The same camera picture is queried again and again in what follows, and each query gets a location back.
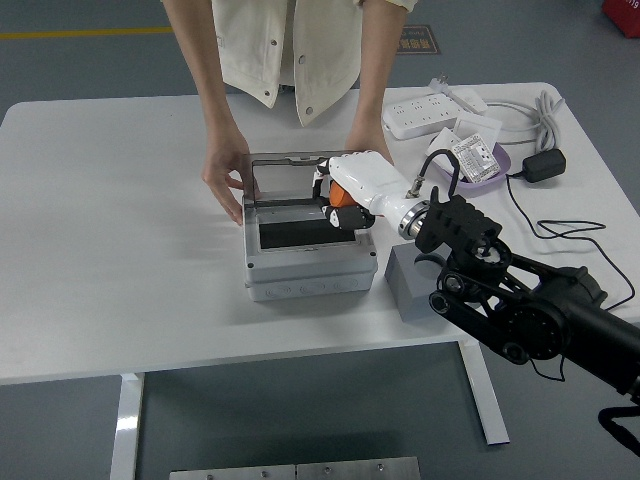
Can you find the person's right hand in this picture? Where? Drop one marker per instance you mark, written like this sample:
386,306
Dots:
220,170

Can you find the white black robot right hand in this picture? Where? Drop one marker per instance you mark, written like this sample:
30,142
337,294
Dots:
365,175

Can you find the person's left hand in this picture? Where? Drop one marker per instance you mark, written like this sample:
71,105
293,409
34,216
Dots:
370,142

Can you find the orange cylindrical battery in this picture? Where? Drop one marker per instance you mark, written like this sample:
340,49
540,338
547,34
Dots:
340,195

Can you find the transparent smoky box lid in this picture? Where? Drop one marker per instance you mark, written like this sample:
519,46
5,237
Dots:
280,175

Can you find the grey plastic junction box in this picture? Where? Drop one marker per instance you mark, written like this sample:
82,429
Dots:
310,272

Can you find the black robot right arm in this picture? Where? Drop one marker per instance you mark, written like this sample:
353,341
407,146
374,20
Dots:
525,320

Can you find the person's left forearm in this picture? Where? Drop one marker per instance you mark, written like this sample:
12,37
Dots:
375,75

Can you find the person's right forearm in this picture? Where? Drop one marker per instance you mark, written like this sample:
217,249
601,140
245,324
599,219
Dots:
210,85

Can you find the small white rectangular box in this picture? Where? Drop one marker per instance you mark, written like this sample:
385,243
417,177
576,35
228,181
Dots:
470,100

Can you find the grey block battery holder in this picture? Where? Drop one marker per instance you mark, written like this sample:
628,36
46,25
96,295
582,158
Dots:
405,280

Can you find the white power strip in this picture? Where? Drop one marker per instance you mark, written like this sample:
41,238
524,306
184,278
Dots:
425,112

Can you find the plain white packet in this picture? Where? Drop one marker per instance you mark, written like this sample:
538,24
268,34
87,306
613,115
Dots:
442,142

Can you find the white power plug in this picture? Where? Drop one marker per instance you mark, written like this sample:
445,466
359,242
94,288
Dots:
440,82

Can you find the white square card packet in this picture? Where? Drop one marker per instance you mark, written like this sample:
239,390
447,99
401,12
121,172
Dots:
480,125

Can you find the dark floor sign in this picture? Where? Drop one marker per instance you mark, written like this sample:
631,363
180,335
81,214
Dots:
425,42

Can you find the person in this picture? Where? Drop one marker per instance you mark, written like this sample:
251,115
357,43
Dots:
250,50

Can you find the purple plastic tray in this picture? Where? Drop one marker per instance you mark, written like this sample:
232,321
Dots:
502,160

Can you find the black power adapter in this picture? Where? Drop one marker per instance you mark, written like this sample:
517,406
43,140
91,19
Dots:
544,165

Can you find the white table leg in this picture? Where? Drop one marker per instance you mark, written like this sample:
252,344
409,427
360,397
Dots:
485,395
125,425

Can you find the red object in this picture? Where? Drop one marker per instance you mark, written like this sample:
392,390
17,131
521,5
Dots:
622,15

